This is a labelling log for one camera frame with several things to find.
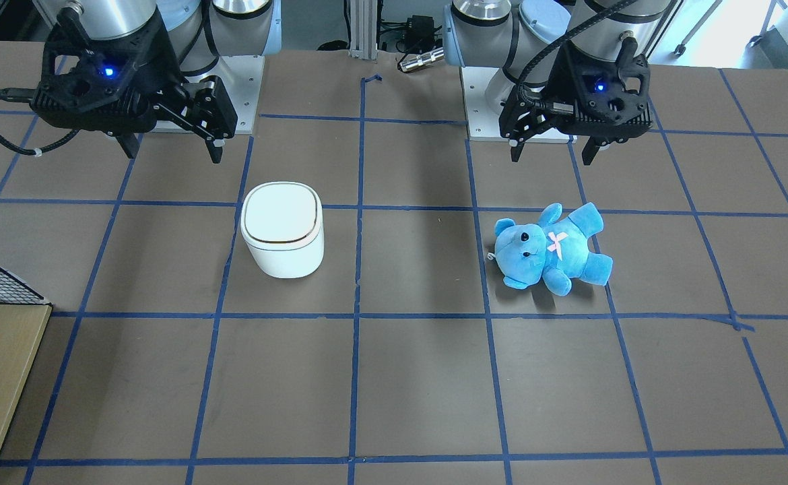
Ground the aluminium frame post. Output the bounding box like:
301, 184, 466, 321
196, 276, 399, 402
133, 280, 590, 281
343, 1, 384, 62

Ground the silver metal cylinder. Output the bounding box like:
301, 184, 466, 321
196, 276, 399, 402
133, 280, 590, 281
397, 47, 445, 74

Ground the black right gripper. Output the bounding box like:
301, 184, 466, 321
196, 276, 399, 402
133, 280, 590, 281
30, 7, 238, 164

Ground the white lidded trash can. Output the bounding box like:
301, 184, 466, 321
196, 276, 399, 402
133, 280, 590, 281
239, 181, 325, 279

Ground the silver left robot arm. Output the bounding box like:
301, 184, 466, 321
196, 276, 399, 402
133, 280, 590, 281
442, 1, 670, 166

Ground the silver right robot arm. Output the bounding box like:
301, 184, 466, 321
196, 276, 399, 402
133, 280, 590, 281
27, 1, 282, 164

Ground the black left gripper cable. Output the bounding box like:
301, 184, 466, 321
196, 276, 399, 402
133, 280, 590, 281
517, 0, 637, 112

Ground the blue plush teddy bear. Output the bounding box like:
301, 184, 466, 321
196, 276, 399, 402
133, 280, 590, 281
487, 202, 614, 296

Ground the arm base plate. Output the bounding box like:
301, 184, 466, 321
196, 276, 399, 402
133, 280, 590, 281
460, 66, 570, 143
145, 54, 266, 134

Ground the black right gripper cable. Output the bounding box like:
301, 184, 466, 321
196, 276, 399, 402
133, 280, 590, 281
0, 88, 81, 158

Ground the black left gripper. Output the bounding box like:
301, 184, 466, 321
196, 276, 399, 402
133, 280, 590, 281
500, 34, 652, 166

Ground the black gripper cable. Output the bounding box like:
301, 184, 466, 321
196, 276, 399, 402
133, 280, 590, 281
517, 0, 637, 112
0, 88, 81, 158

